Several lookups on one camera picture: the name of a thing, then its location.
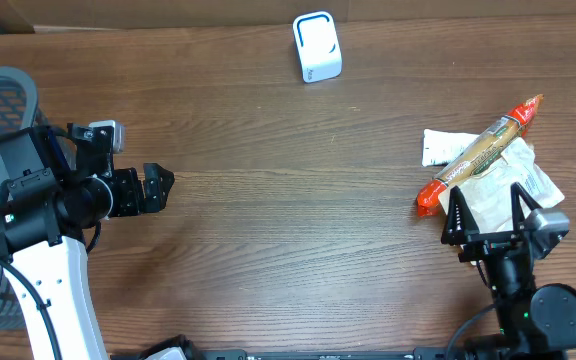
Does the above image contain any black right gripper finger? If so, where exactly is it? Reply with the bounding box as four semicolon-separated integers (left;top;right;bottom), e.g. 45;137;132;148
443;186;479;235
510;182;541;231

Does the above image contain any beige plastic pouch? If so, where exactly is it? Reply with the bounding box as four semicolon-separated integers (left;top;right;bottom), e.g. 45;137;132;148
456;138;565;233

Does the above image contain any orange spaghetti packet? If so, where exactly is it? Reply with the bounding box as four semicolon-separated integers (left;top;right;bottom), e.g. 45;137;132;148
416;94;544;217

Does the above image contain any white Pantene tube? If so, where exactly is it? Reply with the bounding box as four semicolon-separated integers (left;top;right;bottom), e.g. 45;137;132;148
421;129;478;167

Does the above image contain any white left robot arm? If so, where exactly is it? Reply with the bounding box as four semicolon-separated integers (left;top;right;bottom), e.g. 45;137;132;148
0;121;175;359

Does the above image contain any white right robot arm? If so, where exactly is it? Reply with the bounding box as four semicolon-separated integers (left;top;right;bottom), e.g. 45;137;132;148
441;182;576;359

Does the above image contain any white barcode scanner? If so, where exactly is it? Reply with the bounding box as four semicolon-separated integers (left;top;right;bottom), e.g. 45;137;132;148
292;11;343;83

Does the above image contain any brown cardboard backdrop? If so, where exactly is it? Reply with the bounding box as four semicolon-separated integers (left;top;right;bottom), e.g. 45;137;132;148
0;0;576;33

